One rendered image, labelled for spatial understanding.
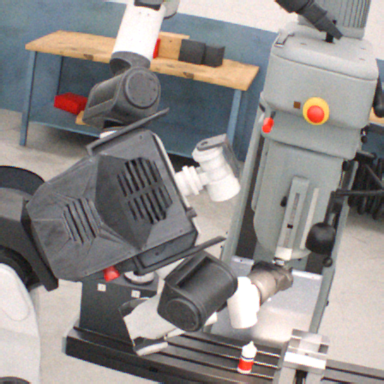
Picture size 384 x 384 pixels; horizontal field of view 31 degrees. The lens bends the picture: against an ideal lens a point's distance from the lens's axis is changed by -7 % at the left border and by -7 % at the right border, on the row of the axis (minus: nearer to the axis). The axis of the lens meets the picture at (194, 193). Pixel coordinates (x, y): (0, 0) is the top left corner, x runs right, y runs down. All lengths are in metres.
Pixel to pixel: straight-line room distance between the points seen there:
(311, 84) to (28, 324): 0.82
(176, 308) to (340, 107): 0.57
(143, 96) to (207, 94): 4.81
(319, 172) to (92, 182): 0.66
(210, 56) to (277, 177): 3.91
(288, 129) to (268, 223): 0.26
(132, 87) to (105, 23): 4.93
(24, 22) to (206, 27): 1.71
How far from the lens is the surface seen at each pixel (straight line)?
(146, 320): 1.61
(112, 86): 1.50
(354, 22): 1.99
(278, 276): 1.94
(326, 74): 1.61
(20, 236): 1.48
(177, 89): 6.32
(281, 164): 1.81
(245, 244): 2.41
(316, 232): 1.69
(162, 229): 1.33
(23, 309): 1.55
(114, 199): 1.34
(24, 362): 1.68
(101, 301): 2.14
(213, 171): 1.51
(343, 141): 1.75
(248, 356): 2.10
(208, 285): 1.47
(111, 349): 2.15
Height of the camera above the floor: 2.17
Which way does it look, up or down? 23 degrees down
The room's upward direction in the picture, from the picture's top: 10 degrees clockwise
